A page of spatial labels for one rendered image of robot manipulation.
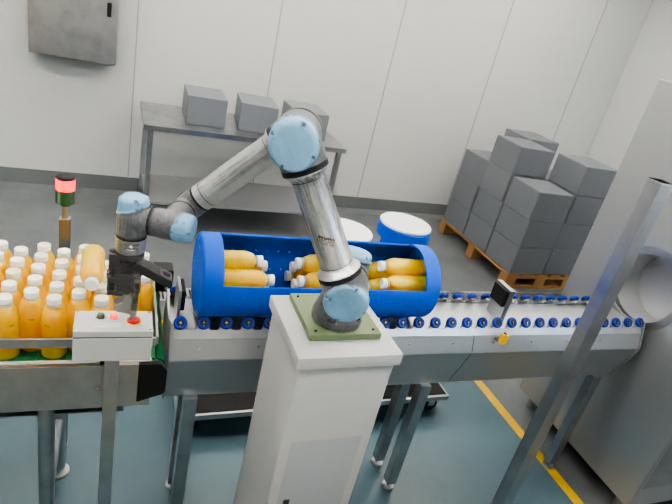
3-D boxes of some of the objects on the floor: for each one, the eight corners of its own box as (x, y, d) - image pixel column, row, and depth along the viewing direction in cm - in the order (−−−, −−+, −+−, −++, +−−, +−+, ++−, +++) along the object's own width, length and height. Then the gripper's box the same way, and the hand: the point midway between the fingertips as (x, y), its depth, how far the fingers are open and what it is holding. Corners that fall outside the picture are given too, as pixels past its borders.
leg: (395, 490, 260) (433, 387, 234) (384, 491, 258) (421, 387, 231) (390, 480, 265) (427, 378, 238) (379, 481, 262) (415, 378, 236)
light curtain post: (501, 525, 255) (674, 185, 184) (491, 527, 253) (662, 183, 182) (494, 513, 260) (660, 178, 189) (484, 515, 258) (647, 176, 187)
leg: (179, 489, 234) (195, 374, 208) (165, 491, 232) (179, 374, 206) (178, 478, 239) (194, 364, 213) (164, 480, 237) (178, 364, 211)
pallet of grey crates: (568, 288, 526) (622, 172, 476) (502, 287, 494) (552, 162, 445) (497, 233, 624) (535, 132, 574) (438, 230, 592) (473, 122, 543)
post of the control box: (105, 580, 195) (120, 354, 153) (93, 582, 193) (104, 354, 151) (106, 569, 198) (120, 345, 156) (94, 571, 196) (105, 346, 155)
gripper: (109, 241, 143) (106, 309, 152) (108, 258, 136) (105, 328, 145) (144, 243, 147) (139, 310, 156) (145, 259, 139) (139, 328, 148)
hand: (134, 315), depth 151 cm, fingers closed
